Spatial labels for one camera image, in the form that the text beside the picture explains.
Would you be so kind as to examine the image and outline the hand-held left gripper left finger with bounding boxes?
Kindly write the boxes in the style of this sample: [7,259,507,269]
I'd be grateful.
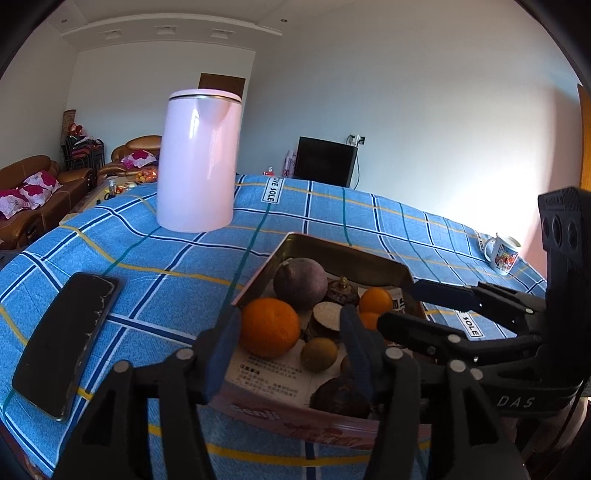
[53,305,243,480]

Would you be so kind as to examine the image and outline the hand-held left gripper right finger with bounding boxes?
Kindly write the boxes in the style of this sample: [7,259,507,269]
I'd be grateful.
[340,305,532,480]

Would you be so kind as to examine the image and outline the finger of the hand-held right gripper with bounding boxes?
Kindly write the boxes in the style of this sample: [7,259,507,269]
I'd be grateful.
[405,278,550,340]
[376,311,546,372]

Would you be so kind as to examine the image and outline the brown water chestnut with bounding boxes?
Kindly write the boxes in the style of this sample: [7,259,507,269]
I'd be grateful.
[311,376,372,420]

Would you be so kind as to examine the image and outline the brown kiwi fruit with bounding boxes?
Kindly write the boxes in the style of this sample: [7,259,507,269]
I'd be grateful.
[300,337,339,373]

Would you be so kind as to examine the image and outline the large orange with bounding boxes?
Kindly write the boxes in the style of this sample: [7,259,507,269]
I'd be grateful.
[240,298,301,359]

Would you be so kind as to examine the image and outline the cut sugarcane piece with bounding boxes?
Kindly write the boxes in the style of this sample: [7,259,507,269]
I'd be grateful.
[307,301,345,342]

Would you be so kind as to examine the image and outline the pink tin box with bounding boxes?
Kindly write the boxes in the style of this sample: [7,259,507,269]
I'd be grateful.
[210,232,432,450]

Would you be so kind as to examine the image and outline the white paper leaflet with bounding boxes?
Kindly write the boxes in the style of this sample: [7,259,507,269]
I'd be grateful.
[225,339,345,409]

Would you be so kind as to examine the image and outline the dark mangosteen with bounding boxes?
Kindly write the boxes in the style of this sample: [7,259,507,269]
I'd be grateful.
[325,276,361,306]

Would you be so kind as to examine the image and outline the white printed mug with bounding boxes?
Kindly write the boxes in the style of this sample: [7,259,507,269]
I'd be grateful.
[483,232,522,277]

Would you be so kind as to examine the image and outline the purple passion fruit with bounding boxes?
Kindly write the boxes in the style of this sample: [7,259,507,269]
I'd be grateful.
[273,257,328,312]

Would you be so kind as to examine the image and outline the blue checked tablecloth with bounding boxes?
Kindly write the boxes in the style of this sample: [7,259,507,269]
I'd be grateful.
[0,173,548,480]

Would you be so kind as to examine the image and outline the black smartphone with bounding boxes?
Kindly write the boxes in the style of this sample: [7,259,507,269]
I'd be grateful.
[11,272,122,409]

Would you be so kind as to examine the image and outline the black television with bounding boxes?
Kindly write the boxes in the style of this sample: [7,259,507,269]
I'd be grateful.
[294,136,357,189]

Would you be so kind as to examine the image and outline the pink electric kettle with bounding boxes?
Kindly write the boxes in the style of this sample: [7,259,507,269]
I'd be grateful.
[156,89,243,234]

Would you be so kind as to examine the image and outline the coffee table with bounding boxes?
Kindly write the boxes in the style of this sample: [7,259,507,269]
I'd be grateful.
[68,168,160,216]

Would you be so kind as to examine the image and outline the floral pillow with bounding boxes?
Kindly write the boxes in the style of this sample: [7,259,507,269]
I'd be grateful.
[0,189,36,220]
[18,171,63,198]
[121,150,158,169]

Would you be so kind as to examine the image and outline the brown leather sofa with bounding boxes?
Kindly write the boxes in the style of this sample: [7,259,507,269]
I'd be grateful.
[0,155,96,250]
[97,135,162,186]

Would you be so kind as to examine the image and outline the stacked chairs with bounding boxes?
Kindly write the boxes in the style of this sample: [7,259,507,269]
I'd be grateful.
[61,133,105,172]

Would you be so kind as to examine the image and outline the brown wooden door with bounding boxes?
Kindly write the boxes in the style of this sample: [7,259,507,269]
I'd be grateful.
[198,73,246,109]

